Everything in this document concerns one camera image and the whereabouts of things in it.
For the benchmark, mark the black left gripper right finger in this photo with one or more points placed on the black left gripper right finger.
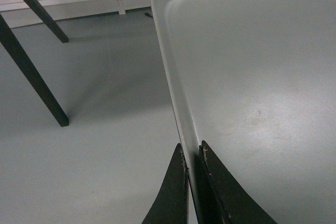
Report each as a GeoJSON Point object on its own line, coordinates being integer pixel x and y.
{"type": "Point", "coordinates": [225, 199]}

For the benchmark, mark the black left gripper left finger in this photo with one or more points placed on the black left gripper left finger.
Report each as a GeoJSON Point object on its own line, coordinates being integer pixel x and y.
{"type": "Point", "coordinates": [171, 203]}

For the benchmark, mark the grey silver tray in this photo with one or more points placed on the grey silver tray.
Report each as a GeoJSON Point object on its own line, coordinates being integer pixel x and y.
{"type": "Point", "coordinates": [255, 80]}

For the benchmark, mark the black table leg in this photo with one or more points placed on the black table leg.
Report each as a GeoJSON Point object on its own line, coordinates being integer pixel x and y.
{"type": "Point", "coordinates": [24, 63]}

